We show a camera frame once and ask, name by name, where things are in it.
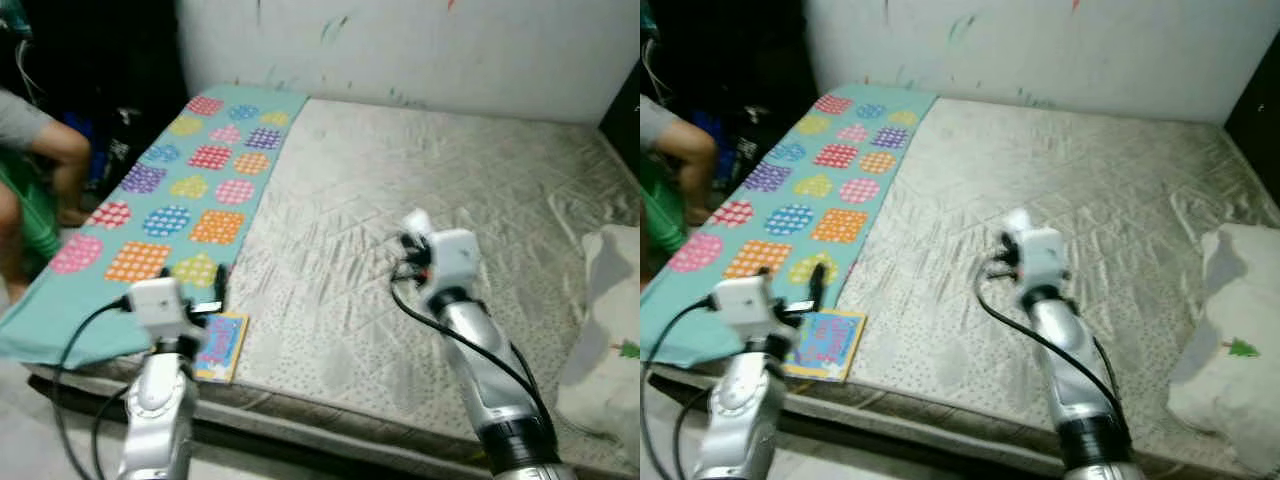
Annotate person in green striped clothes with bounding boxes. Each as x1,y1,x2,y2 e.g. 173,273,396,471
0,88,93,301
640,95,719,281

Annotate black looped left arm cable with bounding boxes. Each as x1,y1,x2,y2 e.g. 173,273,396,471
640,295,721,480
52,298,136,480

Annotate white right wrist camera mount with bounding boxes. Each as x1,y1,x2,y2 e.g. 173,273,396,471
400,208,482,293
1003,208,1072,293

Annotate colourful children's book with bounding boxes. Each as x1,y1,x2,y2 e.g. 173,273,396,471
783,308,868,384
193,312,250,385

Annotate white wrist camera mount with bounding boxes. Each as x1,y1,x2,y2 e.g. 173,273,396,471
1003,208,1072,293
712,275,793,343
400,208,482,293
126,277,207,347

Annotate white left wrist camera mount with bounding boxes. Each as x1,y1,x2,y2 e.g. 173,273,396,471
126,277,207,347
712,275,793,343

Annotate white quilted mattress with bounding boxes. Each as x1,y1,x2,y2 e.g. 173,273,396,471
650,97,1280,476
25,97,641,476

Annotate black bag with white print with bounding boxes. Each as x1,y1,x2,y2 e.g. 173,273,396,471
725,105,766,191
95,105,151,196

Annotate teal blanket with colourful shapes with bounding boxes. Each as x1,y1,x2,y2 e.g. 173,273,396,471
640,85,939,366
0,85,309,366

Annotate white pillow with green tree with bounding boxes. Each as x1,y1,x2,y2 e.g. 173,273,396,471
1168,222,1280,477
555,225,641,469

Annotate black short left arm cable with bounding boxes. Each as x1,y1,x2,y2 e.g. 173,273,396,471
672,388,707,480
92,388,129,480

